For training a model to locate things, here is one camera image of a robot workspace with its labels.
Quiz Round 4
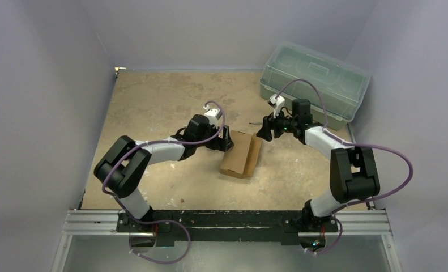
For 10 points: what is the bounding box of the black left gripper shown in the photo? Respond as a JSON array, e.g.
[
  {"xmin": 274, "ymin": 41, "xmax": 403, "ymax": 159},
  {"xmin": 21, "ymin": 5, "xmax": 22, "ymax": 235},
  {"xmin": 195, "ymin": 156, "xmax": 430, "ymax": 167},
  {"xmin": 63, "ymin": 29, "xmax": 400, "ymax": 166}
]
[{"xmin": 195, "ymin": 122, "xmax": 233, "ymax": 152}]

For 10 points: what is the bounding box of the brown cardboard box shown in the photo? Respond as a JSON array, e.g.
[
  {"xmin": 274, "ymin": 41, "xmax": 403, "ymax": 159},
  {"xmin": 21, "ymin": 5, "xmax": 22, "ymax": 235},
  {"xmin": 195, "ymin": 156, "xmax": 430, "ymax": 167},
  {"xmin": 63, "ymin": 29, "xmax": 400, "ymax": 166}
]
[{"xmin": 219, "ymin": 130, "xmax": 262, "ymax": 179}]

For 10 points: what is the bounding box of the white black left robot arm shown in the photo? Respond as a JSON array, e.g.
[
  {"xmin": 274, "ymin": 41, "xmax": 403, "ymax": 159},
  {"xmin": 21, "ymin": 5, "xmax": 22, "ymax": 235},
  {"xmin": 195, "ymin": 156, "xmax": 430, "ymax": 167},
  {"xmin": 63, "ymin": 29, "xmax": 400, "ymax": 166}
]
[{"xmin": 93, "ymin": 114, "xmax": 234, "ymax": 232}]

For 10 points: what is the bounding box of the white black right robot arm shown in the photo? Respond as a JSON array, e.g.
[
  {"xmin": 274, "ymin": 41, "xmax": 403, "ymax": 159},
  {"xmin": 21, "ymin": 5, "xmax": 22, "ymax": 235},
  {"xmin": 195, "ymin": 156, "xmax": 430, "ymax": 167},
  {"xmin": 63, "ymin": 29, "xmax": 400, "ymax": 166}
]
[{"xmin": 257, "ymin": 95, "xmax": 380, "ymax": 231}]

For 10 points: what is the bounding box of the clear plastic storage box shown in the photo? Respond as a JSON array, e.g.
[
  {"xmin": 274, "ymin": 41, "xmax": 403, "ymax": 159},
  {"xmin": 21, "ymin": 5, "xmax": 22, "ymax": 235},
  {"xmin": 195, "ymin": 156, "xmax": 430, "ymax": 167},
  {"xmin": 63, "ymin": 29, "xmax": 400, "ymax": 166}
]
[{"xmin": 260, "ymin": 41, "xmax": 371, "ymax": 130}]

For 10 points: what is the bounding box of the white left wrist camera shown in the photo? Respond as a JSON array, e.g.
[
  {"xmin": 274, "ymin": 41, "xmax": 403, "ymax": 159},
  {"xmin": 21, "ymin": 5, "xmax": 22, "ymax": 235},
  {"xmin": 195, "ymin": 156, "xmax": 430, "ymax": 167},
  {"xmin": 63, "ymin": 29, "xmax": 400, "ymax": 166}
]
[{"xmin": 204, "ymin": 107, "xmax": 222, "ymax": 129}]

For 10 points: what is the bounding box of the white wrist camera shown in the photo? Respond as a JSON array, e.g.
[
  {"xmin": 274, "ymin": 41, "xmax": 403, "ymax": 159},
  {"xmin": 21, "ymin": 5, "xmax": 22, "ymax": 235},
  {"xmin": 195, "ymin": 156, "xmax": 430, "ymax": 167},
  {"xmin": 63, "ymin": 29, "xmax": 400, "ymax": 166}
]
[
  {"xmin": 204, "ymin": 107, "xmax": 222, "ymax": 129},
  {"xmin": 267, "ymin": 94, "xmax": 285, "ymax": 118}
]

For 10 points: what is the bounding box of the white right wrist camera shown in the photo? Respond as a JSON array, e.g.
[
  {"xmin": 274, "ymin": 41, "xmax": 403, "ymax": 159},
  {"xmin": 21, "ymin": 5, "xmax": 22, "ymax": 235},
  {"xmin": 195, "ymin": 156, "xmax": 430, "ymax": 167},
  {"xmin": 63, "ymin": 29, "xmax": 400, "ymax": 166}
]
[{"xmin": 267, "ymin": 94, "xmax": 285, "ymax": 118}]

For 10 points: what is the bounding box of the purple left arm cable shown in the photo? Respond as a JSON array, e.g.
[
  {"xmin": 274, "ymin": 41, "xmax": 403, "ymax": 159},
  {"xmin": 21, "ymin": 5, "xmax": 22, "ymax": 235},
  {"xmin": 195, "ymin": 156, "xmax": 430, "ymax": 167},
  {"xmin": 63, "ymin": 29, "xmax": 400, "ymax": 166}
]
[{"xmin": 101, "ymin": 100, "xmax": 227, "ymax": 226}]

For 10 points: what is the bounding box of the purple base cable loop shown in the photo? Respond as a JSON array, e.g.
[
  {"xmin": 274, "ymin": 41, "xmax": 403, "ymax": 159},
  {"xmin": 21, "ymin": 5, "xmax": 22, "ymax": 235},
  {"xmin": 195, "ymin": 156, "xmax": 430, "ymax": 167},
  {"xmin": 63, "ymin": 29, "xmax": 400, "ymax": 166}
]
[{"xmin": 128, "ymin": 220, "xmax": 191, "ymax": 266}]

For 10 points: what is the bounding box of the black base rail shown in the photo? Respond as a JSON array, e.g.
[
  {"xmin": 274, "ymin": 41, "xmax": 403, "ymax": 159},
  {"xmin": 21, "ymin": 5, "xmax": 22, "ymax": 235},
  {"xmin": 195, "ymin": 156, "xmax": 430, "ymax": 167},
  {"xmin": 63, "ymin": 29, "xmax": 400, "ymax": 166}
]
[{"xmin": 116, "ymin": 210, "xmax": 339, "ymax": 247}]

